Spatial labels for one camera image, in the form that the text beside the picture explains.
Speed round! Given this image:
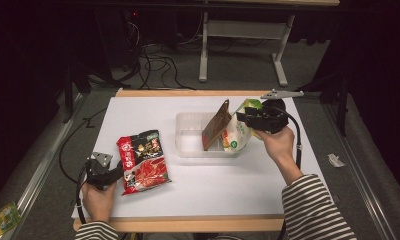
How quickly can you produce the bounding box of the person's right hand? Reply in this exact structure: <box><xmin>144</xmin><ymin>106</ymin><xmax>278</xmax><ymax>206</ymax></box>
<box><xmin>253</xmin><ymin>125</ymin><xmax>304</xmax><ymax>186</ymax></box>

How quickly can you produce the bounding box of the white metal desk frame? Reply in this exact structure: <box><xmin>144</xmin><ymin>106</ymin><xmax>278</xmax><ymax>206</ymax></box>
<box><xmin>198</xmin><ymin>11</ymin><xmax>296</xmax><ymax>88</ymax></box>

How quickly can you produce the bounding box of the green and white packet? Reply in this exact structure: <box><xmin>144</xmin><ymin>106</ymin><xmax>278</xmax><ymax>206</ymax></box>
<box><xmin>220</xmin><ymin>98</ymin><xmax>264</xmax><ymax>153</ymax></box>

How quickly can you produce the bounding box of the gold and brown packet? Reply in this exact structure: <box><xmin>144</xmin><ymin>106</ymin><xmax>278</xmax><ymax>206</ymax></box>
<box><xmin>201</xmin><ymin>98</ymin><xmax>233</xmax><ymax>152</ymax></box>

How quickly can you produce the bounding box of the right hand-held gripper black cable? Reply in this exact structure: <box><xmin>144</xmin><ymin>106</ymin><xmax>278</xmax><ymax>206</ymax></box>
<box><xmin>275</xmin><ymin>105</ymin><xmax>303</xmax><ymax>240</ymax></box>

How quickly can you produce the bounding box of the bundle of black floor cables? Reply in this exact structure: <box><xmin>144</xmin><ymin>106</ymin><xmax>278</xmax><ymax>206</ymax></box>
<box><xmin>116</xmin><ymin>13</ymin><xmax>196</xmax><ymax>91</ymax></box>

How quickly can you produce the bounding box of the white paper scrap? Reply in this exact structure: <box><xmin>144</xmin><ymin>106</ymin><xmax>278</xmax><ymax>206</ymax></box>
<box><xmin>327</xmin><ymin>153</ymin><xmax>347</xmax><ymax>168</ymax></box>

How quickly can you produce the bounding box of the black metal stand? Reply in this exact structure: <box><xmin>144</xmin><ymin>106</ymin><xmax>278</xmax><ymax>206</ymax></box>
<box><xmin>61</xmin><ymin>59</ymin><xmax>122</xmax><ymax>124</ymax></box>
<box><xmin>290</xmin><ymin>71</ymin><xmax>351</xmax><ymax>137</ymax></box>

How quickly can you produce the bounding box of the clear plastic container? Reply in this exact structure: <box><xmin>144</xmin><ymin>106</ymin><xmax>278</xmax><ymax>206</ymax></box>
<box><xmin>174</xmin><ymin>111</ymin><xmax>247</xmax><ymax>159</ymax></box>

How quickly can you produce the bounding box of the hand-held gripper black cable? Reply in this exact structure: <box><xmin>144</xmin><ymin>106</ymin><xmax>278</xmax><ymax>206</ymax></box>
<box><xmin>275</xmin><ymin>105</ymin><xmax>303</xmax><ymax>240</ymax></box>
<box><xmin>75</xmin><ymin>163</ymin><xmax>91</xmax><ymax>225</ymax></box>

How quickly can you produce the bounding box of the person's left hand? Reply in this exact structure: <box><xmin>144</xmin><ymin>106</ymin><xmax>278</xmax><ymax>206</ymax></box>
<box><xmin>81</xmin><ymin>181</ymin><xmax>118</xmax><ymax>224</ymax></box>

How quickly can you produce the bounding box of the red and black seasoning packet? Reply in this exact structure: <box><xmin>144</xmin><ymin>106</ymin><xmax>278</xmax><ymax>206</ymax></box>
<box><xmin>116</xmin><ymin>129</ymin><xmax>172</xmax><ymax>196</ymax></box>

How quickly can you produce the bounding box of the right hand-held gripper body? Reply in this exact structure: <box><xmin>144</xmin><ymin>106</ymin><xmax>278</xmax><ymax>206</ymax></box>
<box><xmin>246</xmin><ymin>88</ymin><xmax>305</xmax><ymax>135</ymax></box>

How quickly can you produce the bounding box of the grey metal floor rail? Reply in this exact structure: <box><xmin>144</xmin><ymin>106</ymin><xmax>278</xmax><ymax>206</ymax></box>
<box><xmin>0</xmin><ymin>93</ymin><xmax>84</xmax><ymax>240</ymax></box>
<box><xmin>322</xmin><ymin>103</ymin><xmax>397</xmax><ymax>240</ymax></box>

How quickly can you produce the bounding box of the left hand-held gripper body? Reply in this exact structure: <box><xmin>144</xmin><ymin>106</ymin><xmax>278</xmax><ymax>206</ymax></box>
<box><xmin>84</xmin><ymin>151</ymin><xmax>114</xmax><ymax>192</ymax></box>

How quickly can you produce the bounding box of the green and yellow packet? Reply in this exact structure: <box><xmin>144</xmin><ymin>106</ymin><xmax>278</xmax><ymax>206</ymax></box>
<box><xmin>0</xmin><ymin>201</ymin><xmax>23</xmax><ymax>240</ymax></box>

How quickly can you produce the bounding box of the white table mat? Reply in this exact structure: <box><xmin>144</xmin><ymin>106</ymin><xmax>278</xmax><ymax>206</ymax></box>
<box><xmin>71</xmin><ymin>95</ymin><xmax>326</xmax><ymax>219</ymax></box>

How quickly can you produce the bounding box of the left hand-held gripper black cable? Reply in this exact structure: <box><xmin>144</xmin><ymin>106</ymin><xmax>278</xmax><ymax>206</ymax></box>
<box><xmin>75</xmin><ymin>163</ymin><xmax>91</xmax><ymax>225</ymax></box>

